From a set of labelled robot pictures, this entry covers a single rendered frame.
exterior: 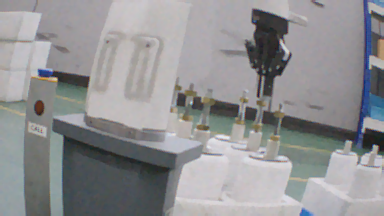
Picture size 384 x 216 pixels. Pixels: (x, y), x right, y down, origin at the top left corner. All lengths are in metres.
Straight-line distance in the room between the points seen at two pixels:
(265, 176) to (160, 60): 0.51
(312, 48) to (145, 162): 5.58
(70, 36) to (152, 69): 5.92
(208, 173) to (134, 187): 0.48
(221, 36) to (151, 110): 5.59
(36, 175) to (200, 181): 0.31
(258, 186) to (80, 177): 0.53
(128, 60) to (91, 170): 0.12
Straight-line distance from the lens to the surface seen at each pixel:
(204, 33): 6.45
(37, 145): 1.31
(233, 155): 1.43
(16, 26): 3.80
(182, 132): 1.43
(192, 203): 1.26
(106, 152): 0.82
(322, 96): 6.35
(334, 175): 1.66
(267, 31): 1.45
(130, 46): 0.83
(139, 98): 0.83
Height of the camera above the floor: 0.39
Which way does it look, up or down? 3 degrees down
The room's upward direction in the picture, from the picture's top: 11 degrees clockwise
